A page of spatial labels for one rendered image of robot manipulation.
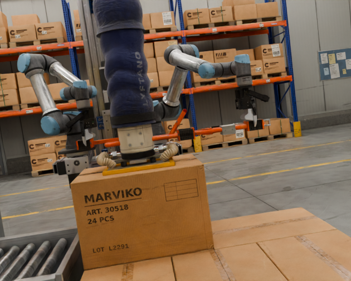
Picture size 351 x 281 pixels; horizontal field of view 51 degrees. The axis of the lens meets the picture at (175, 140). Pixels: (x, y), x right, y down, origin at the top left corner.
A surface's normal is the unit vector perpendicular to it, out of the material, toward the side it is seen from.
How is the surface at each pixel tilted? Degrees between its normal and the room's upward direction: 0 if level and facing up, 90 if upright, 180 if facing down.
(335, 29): 90
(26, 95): 90
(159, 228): 90
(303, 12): 90
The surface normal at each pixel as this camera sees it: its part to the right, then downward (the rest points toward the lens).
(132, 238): 0.09, 0.08
